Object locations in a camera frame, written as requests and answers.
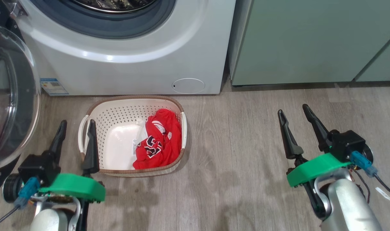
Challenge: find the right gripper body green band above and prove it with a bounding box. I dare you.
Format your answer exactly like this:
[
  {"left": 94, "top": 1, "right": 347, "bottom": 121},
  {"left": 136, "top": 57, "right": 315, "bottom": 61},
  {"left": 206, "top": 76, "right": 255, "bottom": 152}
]
[{"left": 286, "top": 153, "right": 352, "bottom": 220}]

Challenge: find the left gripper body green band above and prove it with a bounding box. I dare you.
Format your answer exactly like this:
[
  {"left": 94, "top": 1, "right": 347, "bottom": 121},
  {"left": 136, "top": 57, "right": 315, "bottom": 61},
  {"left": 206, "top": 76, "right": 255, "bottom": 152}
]
[{"left": 38, "top": 173, "right": 106, "bottom": 231}]

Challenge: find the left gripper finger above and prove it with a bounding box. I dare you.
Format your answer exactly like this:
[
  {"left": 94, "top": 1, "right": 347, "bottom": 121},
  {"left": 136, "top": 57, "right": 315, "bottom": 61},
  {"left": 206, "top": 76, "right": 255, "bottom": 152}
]
[
  {"left": 48, "top": 120, "right": 67, "bottom": 159},
  {"left": 81, "top": 119, "right": 100, "bottom": 176}
]

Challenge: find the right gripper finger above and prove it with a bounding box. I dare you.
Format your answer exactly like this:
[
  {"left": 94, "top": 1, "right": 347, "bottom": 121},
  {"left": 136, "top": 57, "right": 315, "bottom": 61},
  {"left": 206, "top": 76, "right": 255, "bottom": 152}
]
[
  {"left": 302, "top": 104, "right": 331, "bottom": 151},
  {"left": 277, "top": 109, "right": 304, "bottom": 160}
]

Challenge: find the white garment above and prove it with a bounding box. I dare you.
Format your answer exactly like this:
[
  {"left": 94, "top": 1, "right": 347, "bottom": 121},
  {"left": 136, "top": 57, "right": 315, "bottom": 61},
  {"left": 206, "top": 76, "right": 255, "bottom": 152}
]
[{"left": 104, "top": 120, "right": 150, "bottom": 170}]

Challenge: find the washing machine glass door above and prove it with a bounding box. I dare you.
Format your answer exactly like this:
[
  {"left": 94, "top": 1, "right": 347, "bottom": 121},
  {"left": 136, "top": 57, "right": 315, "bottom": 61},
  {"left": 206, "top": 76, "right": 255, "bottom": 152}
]
[{"left": 0, "top": 0, "right": 41, "bottom": 198}]

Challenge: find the red printed garment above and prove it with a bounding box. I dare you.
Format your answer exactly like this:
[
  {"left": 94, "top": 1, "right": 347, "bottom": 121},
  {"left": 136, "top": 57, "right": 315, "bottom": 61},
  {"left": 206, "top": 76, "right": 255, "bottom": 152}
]
[{"left": 132, "top": 108, "right": 182, "bottom": 170}]

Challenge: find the white front-load washing machine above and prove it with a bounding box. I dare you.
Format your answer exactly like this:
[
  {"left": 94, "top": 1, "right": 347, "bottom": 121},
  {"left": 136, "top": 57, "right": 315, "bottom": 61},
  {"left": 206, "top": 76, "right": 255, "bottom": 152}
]
[{"left": 17, "top": 0, "right": 236, "bottom": 96}]

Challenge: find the cream perforated laundry basket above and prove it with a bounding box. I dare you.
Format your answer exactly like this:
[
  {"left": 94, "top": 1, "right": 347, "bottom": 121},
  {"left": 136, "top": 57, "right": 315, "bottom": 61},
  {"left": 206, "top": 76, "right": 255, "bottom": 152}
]
[{"left": 78, "top": 95, "right": 188, "bottom": 177}]

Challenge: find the blue energy label sticker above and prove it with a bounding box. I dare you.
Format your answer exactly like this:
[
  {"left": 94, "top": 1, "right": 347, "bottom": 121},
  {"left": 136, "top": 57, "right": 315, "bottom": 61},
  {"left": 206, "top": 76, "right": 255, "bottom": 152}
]
[{"left": 40, "top": 78, "right": 69, "bottom": 96}]

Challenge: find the pale green cabinet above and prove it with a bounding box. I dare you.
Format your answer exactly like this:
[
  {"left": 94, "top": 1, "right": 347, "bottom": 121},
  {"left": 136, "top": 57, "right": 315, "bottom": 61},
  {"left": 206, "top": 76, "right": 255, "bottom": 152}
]
[
  {"left": 229, "top": 0, "right": 390, "bottom": 86},
  {"left": 355, "top": 28, "right": 390, "bottom": 82}
]

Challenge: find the round white filter cover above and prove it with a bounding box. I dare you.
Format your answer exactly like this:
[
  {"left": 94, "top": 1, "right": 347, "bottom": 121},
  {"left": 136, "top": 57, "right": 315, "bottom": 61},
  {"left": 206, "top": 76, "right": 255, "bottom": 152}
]
[{"left": 172, "top": 78, "right": 206, "bottom": 94}]

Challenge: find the blue plug camera cable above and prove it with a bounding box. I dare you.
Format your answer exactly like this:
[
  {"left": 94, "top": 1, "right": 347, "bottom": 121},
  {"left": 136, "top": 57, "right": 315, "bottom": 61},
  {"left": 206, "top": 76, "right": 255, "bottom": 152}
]
[
  {"left": 350, "top": 151, "right": 390, "bottom": 202},
  {"left": 0, "top": 177, "right": 41, "bottom": 229}
]

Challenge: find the thin dark gripper cable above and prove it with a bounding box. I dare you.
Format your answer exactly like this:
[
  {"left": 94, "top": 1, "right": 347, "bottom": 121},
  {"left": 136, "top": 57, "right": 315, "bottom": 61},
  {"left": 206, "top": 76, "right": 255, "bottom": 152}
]
[{"left": 352, "top": 168, "right": 372, "bottom": 204}]

